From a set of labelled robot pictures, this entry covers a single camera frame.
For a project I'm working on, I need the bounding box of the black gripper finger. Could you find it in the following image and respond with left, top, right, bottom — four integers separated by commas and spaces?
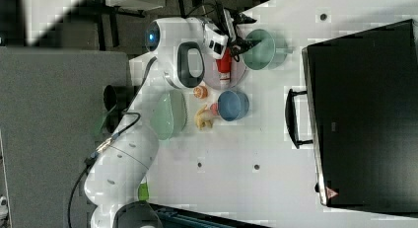
232, 10, 256, 25
230, 38, 260, 62

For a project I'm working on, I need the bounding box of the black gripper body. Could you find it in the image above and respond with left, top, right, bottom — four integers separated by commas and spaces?
215, 3, 237, 43

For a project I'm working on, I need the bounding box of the light green mug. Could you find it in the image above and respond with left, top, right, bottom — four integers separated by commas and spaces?
243, 29, 293, 71

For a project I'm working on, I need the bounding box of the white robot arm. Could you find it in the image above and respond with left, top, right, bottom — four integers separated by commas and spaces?
84, 4, 256, 228

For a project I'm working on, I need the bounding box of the red ketchup bottle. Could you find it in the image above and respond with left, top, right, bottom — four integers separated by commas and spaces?
216, 48, 232, 86

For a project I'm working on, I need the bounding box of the grey round plate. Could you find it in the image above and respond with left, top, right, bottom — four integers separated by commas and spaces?
203, 54, 246, 90

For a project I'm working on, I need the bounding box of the orange slice toy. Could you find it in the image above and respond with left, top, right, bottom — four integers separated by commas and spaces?
193, 86, 208, 99

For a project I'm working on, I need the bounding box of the blue bowl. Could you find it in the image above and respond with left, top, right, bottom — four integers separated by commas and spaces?
217, 90, 249, 121

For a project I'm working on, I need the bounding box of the yellow banana toy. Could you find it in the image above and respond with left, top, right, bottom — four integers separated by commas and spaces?
194, 105, 215, 130

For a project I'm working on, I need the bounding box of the green colander basket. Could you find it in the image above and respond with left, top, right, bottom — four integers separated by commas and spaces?
150, 90, 187, 140

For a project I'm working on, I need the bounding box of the black utensil holder pot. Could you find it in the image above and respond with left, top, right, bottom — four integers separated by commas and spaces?
104, 85, 134, 133

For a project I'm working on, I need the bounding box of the toaster oven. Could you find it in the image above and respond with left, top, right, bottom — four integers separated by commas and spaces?
302, 20, 418, 217

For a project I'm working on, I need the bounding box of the green slotted spatula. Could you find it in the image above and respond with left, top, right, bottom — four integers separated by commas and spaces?
93, 106, 115, 136

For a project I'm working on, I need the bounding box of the green bottle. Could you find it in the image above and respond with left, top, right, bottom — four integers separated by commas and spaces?
138, 183, 149, 201

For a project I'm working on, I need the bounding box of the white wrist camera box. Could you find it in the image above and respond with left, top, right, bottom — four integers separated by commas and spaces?
203, 23, 229, 59

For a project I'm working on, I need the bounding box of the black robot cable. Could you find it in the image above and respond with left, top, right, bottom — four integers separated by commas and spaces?
67, 56, 158, 228

